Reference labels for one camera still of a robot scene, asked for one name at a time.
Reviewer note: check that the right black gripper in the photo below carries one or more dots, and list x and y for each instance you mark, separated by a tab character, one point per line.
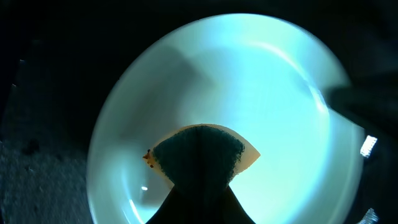
370	102

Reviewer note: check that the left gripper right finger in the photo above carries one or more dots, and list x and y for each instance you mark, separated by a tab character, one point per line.
226	209

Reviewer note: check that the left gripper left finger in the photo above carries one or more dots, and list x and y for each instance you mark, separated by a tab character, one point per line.
175	209

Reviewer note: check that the green yellow sponge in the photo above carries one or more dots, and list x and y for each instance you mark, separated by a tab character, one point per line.
201	160

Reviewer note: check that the light blue plate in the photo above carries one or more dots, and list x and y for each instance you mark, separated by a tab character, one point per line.
266	79

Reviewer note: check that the round black tray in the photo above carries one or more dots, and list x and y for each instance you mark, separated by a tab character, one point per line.
60	59

